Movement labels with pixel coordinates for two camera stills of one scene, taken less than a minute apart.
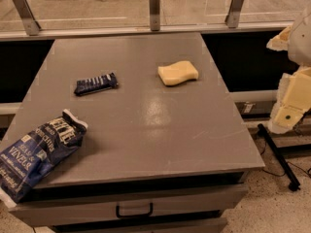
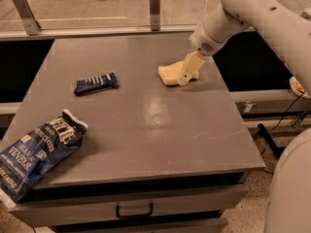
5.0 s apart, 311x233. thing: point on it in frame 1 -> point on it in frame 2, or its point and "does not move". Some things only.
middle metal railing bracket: x=155 y=8 does not move
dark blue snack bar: x=105 y=82 does not move
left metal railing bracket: x=31 y=25 does not move
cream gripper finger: x=293 y=100 -> x=190 y=70
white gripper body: x=301 y=40 -> x=201 y=43
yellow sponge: x=177 y=74 does not move
